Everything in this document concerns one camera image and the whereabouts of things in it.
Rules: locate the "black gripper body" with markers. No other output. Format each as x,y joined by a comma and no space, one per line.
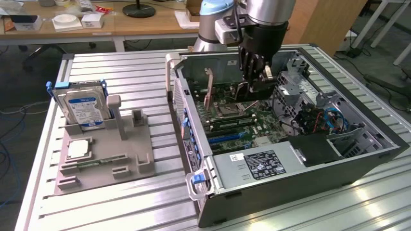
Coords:
264,38

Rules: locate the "thin graphics card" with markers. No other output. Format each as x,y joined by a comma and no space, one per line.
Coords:
210,89

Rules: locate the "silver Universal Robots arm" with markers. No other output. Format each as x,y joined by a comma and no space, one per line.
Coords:
270,12

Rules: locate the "silver metal disk bay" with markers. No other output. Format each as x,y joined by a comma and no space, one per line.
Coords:
289,101

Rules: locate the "wooden cabinet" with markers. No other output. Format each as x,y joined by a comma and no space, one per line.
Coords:
321,24

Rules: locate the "CPU socket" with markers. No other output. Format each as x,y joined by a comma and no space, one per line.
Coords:
227,109

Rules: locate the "dark RAM stick with stickers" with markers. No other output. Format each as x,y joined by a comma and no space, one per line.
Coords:
232,122

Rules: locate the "green motherboard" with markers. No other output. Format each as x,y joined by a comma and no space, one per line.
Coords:
266,125

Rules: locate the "white paper stack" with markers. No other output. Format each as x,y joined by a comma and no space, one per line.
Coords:
186,21

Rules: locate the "brown cardboard box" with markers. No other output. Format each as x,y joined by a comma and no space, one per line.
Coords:
193,7

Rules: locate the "blue expansion slot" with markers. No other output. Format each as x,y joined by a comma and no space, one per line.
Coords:
225,138

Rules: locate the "silver chipset heatsink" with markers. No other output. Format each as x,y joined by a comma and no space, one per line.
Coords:
264,142

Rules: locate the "black plastic shroud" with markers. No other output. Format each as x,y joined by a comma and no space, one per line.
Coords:
314,149

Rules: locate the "black lamp base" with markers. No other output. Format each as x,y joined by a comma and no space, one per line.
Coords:
139,11

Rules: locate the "black floor stand base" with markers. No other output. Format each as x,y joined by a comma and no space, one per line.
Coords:
392,84

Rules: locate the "grey power supply with label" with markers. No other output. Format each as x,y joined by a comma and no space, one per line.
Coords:
232,173

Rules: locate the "red packet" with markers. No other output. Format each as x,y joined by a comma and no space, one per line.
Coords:
105,10

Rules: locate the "open dark PC case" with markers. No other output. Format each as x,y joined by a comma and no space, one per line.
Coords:
289,192

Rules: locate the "white box with label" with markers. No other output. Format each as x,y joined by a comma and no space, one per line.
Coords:
93,21

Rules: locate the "hard disk with blue caddy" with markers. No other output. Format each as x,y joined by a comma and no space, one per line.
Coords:
82,110

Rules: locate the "grey parts rack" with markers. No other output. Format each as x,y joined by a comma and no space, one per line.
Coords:
103,149

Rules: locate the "green RAM stick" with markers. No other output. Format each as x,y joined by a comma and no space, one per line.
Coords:
93,163

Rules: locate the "silver CPU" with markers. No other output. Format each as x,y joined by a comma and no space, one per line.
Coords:
79,149

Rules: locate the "wooden desk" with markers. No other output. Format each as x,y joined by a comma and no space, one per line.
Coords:
45,34

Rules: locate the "grey cup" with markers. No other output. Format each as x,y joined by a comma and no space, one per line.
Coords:
47,3

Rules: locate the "black and white box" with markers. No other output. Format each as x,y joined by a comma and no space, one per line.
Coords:
27,25

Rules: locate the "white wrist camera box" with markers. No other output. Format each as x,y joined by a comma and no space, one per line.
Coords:
225,31

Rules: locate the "white table frame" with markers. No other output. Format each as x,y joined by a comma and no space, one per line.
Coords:
377,39

